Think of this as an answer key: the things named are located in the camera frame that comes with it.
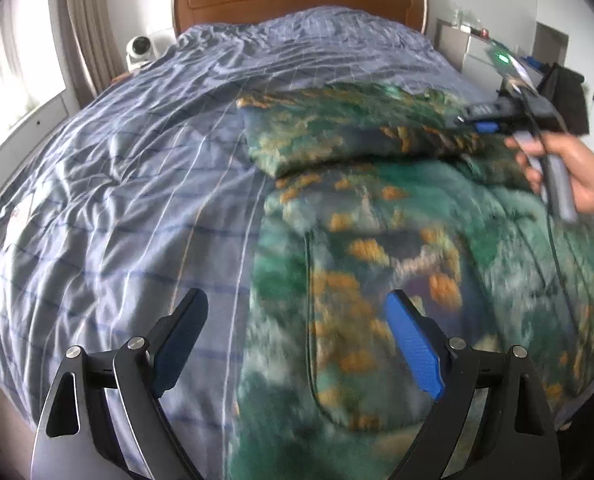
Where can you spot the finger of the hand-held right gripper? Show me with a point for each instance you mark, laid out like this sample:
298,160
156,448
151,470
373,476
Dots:
484,126

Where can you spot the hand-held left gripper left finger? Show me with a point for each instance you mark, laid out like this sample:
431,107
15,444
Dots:
177,352

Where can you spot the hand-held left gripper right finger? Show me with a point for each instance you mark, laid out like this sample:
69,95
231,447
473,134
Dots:
417,347

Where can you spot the green printed padded jacket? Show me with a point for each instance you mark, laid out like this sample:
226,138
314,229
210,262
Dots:
377,240

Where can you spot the person's right hand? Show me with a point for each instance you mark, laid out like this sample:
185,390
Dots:
584,170

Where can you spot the black jacket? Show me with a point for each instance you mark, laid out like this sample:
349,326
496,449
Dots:
569,97

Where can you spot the white desk with drawers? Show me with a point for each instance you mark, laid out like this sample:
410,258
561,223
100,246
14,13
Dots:
469,52

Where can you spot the white wardrobe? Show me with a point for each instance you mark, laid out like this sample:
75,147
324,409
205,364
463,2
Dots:
587,20

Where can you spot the blue plaid duvet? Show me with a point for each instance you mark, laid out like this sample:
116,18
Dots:
152,170

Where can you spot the beige curtain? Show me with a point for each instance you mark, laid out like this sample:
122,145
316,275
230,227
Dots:
84,30

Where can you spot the window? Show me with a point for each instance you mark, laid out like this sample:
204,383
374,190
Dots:
12,50

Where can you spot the white round camera device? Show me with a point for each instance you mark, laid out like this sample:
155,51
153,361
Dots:
139,50

